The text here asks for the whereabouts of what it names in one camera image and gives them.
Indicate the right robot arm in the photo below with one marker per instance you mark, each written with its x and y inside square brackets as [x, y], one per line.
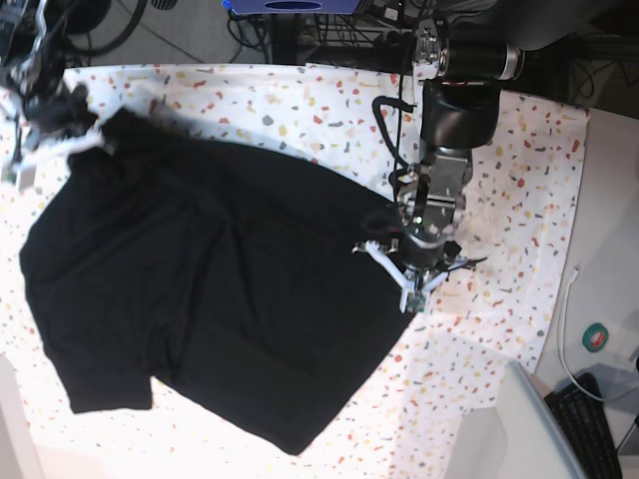
[32, 30]

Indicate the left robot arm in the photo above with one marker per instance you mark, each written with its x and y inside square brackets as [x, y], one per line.
[459, 62]

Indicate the white panel left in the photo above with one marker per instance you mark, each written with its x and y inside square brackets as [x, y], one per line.
[19, 457]

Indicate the terrazzo pattern tablecloth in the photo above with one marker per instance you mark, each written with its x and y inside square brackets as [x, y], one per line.
[450, 360]

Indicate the black keyboard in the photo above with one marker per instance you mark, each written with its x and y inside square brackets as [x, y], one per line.
[584, 424]

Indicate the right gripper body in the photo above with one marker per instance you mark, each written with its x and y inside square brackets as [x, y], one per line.
[44, 107]

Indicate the green tape roll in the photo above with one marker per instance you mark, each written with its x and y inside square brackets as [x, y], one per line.
[595, 337]

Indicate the black t-shirt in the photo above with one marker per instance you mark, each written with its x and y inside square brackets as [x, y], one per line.
[223, 270]

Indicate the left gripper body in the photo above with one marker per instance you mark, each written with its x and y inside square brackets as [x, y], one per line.
[431, 202]

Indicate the white wrist camera board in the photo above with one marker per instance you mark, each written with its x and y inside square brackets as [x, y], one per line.
[414, 301]

